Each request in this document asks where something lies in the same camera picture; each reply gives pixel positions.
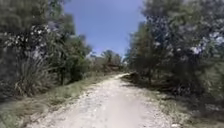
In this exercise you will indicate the dense trees and bushes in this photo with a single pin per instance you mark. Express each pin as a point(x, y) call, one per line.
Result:
point(33, 50)

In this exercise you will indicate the pale gravel track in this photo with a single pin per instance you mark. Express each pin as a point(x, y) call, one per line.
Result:
point(110, 106)

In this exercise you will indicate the green grass verge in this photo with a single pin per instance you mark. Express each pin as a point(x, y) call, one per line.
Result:
point(40, 104)

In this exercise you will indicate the dense dark trees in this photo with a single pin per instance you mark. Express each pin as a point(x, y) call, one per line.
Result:
point(173, 50)

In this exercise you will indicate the shaded dry grass verge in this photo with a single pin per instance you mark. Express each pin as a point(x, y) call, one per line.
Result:
point(181, 110)

